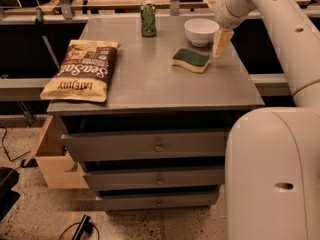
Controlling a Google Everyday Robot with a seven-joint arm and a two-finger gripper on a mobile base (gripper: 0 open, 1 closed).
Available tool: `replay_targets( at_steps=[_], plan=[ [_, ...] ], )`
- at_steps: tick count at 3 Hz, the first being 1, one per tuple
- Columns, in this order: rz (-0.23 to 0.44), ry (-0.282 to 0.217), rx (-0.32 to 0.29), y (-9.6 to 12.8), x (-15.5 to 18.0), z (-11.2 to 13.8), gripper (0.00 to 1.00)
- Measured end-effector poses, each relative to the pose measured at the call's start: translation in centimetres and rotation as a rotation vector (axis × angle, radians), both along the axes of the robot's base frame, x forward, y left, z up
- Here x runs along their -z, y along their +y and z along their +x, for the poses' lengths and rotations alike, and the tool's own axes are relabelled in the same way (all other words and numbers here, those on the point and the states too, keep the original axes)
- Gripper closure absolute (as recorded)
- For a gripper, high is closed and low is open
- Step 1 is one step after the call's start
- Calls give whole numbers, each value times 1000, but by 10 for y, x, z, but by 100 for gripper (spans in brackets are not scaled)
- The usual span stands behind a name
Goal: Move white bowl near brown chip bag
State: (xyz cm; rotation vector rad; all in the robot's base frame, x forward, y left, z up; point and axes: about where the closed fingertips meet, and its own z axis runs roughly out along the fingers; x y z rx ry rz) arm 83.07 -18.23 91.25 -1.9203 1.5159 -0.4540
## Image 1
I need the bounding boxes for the brown and yellow chip bag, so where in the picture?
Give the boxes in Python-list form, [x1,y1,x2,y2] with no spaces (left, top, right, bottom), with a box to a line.
[40,40,120,102]

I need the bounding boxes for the black device on floor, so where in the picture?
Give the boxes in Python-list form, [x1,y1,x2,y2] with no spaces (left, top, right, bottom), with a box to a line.
[71,215,93,240]

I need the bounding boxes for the black floor cable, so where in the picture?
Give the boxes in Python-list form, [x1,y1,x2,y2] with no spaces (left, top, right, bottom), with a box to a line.
[0,127,32,163]

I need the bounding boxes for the green and yellow sponge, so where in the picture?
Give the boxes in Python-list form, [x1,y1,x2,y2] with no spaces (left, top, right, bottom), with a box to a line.
[172,48,210,73]

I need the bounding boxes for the green soda can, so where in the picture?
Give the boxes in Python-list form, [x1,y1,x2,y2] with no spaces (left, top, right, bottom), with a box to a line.
[140,1,157,37]

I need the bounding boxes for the light wooden box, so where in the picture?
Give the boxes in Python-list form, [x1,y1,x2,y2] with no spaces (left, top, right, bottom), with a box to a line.
[23,116,88,189]

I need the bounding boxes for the grey drawer cabinet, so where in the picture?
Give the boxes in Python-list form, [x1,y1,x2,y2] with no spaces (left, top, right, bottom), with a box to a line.
[48,16,264,211]

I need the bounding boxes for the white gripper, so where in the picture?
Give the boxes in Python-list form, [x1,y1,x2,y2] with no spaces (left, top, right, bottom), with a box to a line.
[203,0,256,58]

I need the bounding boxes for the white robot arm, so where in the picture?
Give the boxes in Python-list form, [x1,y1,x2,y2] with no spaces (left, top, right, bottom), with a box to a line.
[209,0,320,240]

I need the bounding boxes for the white ceramic bowl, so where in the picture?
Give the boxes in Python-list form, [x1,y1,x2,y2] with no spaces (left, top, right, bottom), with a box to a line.
[184,18,219,47]

